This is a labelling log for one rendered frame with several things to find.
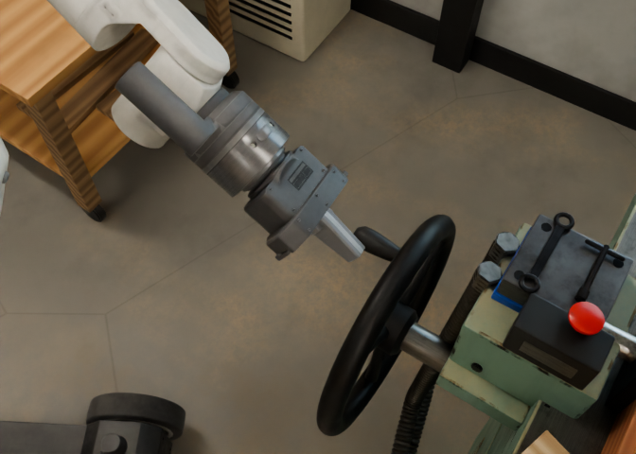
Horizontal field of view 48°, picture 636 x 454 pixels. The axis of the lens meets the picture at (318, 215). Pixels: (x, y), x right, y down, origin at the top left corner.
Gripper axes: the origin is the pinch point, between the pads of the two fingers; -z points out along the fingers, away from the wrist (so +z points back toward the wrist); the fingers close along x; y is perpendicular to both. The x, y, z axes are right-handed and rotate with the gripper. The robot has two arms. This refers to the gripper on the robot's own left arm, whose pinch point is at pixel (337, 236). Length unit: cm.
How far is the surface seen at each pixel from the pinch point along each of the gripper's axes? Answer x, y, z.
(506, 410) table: 5.6, 5.2, -23.5
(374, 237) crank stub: -1.8, 1.9, -2.9
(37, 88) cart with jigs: -31, -71, 49
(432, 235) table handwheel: -4.2, 5.7, -7.0
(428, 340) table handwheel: -0.1, -2.9, -16.4
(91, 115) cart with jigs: -55, -105, 44
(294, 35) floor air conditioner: -112, -89, 21
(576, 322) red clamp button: 4.1, 19.4, -16.5
